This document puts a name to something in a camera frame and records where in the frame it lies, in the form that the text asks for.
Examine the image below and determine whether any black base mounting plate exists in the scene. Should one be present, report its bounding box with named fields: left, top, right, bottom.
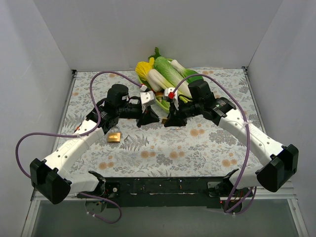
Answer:
left=76, top=176, right=255, bottom=208

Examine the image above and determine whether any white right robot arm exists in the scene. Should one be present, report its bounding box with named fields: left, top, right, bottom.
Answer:
left=164, top=79, right=299, bottom=196

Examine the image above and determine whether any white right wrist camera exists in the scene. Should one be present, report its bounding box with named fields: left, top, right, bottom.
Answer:
left=163, top=87, right=179, bottom=110

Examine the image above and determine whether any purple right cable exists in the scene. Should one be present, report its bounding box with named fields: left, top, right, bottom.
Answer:
left=172, top=75, right=256, bottom=215

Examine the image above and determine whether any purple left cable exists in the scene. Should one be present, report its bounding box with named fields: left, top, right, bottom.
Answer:
left=15, top=71, right=146, bottom=224

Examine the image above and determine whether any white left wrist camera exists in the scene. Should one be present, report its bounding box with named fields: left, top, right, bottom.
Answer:
left=140, top=90, right=156, bottom=108

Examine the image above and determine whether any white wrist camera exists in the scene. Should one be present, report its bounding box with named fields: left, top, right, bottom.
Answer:
left=163, top=87, right=179, bottom=110
left=140, top=90, right=156, bottom=108

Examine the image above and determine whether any napa cabbage toy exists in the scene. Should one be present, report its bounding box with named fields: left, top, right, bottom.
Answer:
left=153, top=56, right=183, bottom=87

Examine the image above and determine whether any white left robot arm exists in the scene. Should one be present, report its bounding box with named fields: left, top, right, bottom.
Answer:
left=30, top=84, right=159, bottom=204

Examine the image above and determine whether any green plastic tray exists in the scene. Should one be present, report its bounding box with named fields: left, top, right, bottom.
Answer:
left=137, top=58, right=205, bottom=113

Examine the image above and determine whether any large brass padlock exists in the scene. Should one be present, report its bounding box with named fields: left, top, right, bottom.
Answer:
left=107, top=125, right=121, bottom=143

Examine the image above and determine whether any floral patterned table mat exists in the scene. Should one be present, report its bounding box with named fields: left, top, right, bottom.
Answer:
left=61, top=71, right=260, bottom=177

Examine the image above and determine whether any purple cable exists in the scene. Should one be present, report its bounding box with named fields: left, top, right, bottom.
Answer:
left=15, top=71, right=146, bottom=224
left=172, top=75, right=256, bottom=215

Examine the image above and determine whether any brown mushroom toy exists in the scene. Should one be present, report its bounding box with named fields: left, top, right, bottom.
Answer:
left=155, top=91, right=163, bottom=103

